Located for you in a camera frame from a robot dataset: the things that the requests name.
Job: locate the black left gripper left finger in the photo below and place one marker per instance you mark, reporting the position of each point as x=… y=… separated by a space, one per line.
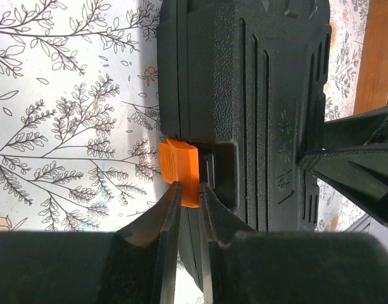
x=136 y=264

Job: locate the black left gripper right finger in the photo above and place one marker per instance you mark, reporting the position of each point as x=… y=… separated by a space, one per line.
x=242 y=265

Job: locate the orange compartment tray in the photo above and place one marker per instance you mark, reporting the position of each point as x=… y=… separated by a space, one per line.
x=372 y=88

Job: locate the floral table mat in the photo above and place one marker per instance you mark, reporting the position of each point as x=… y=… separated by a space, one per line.
x=79 y=115

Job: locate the dark green tool case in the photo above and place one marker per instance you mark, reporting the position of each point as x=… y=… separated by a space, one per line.
x=242 y=81

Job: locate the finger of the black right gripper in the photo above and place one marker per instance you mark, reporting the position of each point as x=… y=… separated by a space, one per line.
x=363 y=129
x=359 y=173

